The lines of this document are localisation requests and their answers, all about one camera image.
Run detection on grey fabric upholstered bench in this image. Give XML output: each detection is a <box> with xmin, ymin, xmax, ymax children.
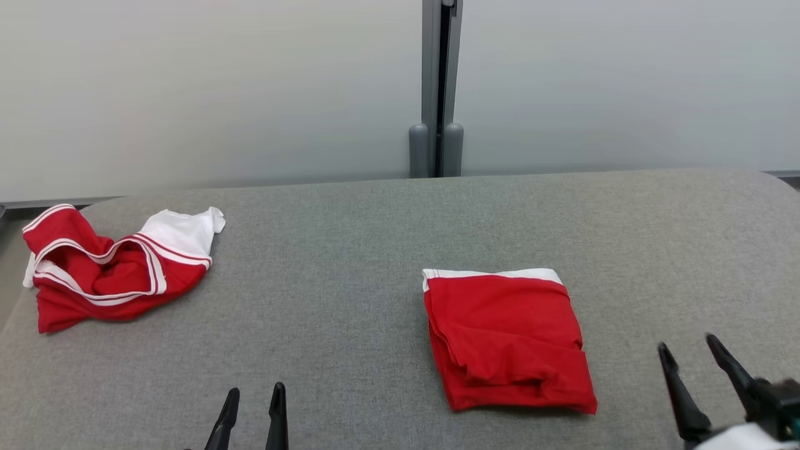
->
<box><xmin>0</xmin><ymin>167</ymin><xmax>800</xmax><ymax>450</ymax></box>

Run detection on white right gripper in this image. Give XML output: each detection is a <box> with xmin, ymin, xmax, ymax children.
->
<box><xmin>657</xmin><ymin>334</ymin><xmax>800</xmax><ymax>450</ymax></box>

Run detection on grey cylindrical post bumper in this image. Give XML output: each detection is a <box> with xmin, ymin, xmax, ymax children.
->
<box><xmin>408</xmin><ymin>122</ymin><xmax>431</xmax><ymax>179</ymax></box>
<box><xmin>442</xmin><ymin>122</ymin><xmax>465</xmax><ymax>178</ymax></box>

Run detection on grey metal partition post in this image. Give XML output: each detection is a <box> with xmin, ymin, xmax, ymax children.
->
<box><xmin>421</xmin><ymin>0</ymin><xmax>464</xmax><ymax>179</ymax></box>

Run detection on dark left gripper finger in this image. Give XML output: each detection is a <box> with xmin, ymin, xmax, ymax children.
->
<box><xmin>204</xmin><ymin>387</ymin><xmax>241</xmax><ymax>450</ymax></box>
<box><xmin>265</xmin><ymin>382</ymin><xmax>289</xmax><ymax>450</ymax></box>

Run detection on red shirt white striped sleeves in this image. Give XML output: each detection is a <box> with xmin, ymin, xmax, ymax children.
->
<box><xmin>22</xmin><ymin>203</ymin><xmax>227</xmax><ymax>335</ymax></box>

